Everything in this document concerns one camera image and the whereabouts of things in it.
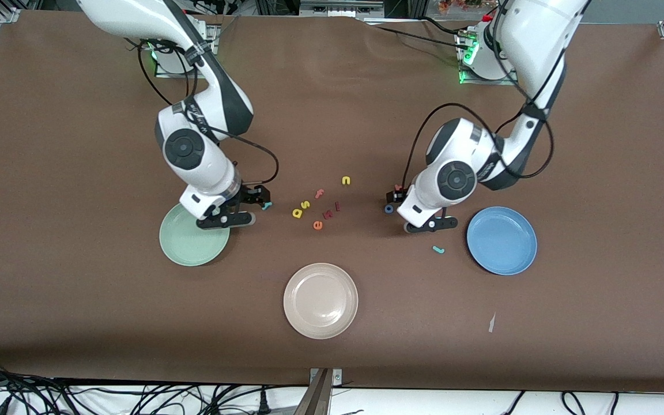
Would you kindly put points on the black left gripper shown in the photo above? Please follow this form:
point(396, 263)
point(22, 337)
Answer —
point(399, 194)

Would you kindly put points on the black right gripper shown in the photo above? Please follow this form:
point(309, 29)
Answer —
point(249, 195)

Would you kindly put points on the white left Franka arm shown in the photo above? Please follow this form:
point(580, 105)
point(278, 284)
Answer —
point(453, 178)

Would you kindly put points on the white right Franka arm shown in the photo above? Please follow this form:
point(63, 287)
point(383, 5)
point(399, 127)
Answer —
point(193, 150)

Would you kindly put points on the pale green round plate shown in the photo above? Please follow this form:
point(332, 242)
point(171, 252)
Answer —
point(191, 246)

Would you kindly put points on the blue round plate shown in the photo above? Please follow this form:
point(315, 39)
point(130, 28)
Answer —
point(502, 242)

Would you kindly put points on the beige round plate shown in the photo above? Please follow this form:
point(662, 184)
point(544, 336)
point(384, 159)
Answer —
point(320, 300)

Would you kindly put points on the small grey paper scrap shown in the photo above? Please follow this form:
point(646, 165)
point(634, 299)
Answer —
point(491, 324)

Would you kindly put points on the grey power strip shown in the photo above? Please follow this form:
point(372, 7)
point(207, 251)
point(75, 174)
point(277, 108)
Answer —
point(340, 7)

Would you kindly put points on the pink artificial flowers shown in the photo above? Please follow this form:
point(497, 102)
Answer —
point(459, 6)

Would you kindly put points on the brown table cover sheet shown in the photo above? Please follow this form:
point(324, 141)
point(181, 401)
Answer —
point(78, 288)

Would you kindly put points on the aluminium profile beam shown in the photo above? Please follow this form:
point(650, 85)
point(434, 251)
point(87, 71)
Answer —
point(316, 397)

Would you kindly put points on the small metal angle bracket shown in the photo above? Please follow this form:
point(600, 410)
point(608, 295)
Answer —
point(336, 376)

